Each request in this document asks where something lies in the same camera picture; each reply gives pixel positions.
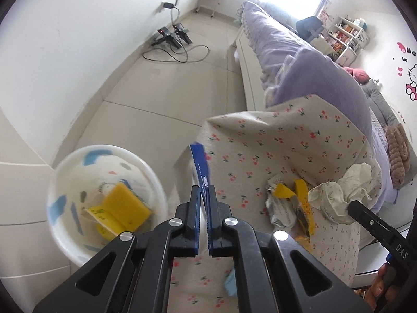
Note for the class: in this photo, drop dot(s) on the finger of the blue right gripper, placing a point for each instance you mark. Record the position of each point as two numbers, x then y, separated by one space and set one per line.
378 228

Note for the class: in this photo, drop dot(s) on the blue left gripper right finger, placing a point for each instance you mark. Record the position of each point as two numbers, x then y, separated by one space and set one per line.
273 272

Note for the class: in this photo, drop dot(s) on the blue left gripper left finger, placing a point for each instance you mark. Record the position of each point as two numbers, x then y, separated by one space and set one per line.
133 272

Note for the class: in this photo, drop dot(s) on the white tissue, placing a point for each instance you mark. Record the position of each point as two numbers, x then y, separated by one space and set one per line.
361 182

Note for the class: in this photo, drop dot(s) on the green yellow sponge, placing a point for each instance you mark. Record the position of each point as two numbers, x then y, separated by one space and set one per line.
126 208

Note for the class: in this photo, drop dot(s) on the yellow torn foil wrapper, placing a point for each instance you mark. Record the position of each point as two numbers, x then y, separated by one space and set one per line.
288 207

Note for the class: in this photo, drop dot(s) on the blue snack wrapper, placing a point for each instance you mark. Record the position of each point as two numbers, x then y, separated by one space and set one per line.
203 177

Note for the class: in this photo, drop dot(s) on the blue milk carton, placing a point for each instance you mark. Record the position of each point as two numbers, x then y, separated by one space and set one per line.
230 284

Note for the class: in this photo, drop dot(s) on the yellow snack wrapper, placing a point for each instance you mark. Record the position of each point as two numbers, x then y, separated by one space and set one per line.
103 220

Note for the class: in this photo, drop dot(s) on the white patterned trash bin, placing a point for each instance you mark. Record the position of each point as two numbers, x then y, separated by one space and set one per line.
82 180

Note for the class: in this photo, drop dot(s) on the right hand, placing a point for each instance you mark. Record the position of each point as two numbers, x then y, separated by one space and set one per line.
375 290

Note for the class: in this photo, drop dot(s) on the brown fuzzy cushion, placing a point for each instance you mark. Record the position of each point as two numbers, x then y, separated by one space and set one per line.
399 155

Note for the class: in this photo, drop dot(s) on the white wardrobe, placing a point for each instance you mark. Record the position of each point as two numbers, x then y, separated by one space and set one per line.
31 263

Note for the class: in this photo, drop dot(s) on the cherry print cloth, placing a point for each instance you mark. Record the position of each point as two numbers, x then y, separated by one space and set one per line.
242 185

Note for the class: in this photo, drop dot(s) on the grey pillow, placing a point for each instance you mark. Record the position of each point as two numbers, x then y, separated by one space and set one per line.
379 105

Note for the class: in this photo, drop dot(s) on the pink plush toy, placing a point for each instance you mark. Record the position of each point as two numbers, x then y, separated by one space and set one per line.
359 75

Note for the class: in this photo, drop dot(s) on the purple bed blanket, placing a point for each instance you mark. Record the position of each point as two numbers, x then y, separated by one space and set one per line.
309 68

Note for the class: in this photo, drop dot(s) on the white bookshelf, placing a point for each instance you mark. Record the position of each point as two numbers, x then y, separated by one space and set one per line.
347 41

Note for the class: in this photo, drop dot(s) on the blue office chair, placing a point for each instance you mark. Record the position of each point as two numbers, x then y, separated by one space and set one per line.
308 29

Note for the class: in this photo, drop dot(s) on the white bed frame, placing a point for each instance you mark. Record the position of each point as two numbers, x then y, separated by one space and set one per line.
251 73

